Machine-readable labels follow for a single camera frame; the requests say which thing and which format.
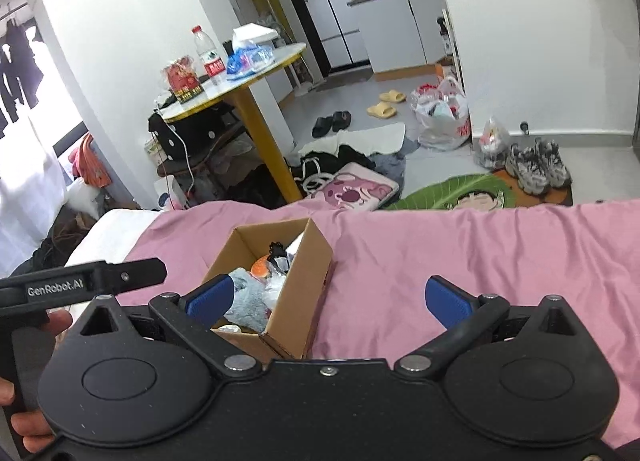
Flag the green leaf cartoon mat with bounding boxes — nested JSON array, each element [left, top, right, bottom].
[[385, 174, 518, 212]]

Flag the grey sneaker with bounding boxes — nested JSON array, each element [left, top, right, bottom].
[[534, 138, 572, 189], [505, 144, 552, 197]]

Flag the dark hanging clothes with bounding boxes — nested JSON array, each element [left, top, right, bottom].
[[0, 16, 46, 124]]

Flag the white stand fan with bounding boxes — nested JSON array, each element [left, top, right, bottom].
[[259, 11, 296, 48]]

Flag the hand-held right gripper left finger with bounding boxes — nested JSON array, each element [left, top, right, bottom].
[[71, 275, 263, 376]]

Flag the black-framed glass door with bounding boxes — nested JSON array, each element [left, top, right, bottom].
[[265, 0, 373, 78]]

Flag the person's left hand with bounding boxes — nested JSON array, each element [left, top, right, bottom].
[[0, 310, 74, 453]]

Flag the round table with yellow leg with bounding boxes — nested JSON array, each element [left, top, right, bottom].
[[161, 42, 307, 204]]

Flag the white curtain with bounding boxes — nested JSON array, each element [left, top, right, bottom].
[[0, 116, 71, 272]]

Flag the brown cardboard box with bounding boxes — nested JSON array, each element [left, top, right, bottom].
[[200, 217, 335, 361]]

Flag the blue plastic bag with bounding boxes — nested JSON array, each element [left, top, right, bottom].
[[226, 41, 275, 81]]

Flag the pink bear cushion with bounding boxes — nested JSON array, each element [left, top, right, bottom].
[[307, 164, 401, 212]]

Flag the grey wardrobe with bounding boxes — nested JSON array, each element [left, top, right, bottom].
[[627, 0, 640, 162]]

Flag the brown doormat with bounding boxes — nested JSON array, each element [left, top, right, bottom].
[[492, 168, 575, 206]]

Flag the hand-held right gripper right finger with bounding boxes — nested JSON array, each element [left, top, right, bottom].
[[394, 276, 588, 374]]

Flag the white rug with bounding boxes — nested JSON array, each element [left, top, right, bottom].
[[299, 122, 407, 157]]

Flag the black clothing with white cords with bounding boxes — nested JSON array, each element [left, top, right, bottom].
[[290, 144, 376, 192]]

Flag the pink bedsheet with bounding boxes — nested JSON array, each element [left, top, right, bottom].
[[120, 201, 640, 449]]

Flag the clear water bottle red label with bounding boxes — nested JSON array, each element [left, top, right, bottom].
[[191, 26, 226, 87]]

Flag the dark clothes pile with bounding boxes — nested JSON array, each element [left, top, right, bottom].
[[200, 161, 296, 209]]

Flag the white plastic shopping bag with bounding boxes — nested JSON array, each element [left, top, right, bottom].
[[410, 76, 472, 151]]

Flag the red snack bag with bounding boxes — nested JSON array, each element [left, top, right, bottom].
[[160, 56, 207, 104]]

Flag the white box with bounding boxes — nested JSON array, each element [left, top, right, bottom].
[[231, 24, 280, 49]]

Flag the white pillow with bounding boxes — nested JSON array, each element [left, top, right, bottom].
[[65, 208, 163, 267]]

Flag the small clear plastic bag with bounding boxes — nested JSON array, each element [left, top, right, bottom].
[[472, 117, 512, 169]]

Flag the brown cloth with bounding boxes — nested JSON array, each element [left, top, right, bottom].
[[35, 206, 96, 262]]

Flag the grey-blue fluffy sock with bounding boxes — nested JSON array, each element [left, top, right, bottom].
[[223, 267, 273, 333]]

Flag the orange cloth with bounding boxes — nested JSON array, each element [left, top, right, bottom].
[[69, 134, 111, 189]]

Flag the white kitchen cabinet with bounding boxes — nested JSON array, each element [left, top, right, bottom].
[[346, 0, 453, 74]]

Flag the white cable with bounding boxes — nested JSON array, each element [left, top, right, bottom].
[[155, 108, 195, 209]]

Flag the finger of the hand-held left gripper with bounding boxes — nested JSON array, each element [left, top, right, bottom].
[[100, 257, 168, 294]]

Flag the black polka dot bag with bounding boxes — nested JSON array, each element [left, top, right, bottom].
[[148, 108, 246, 164]]

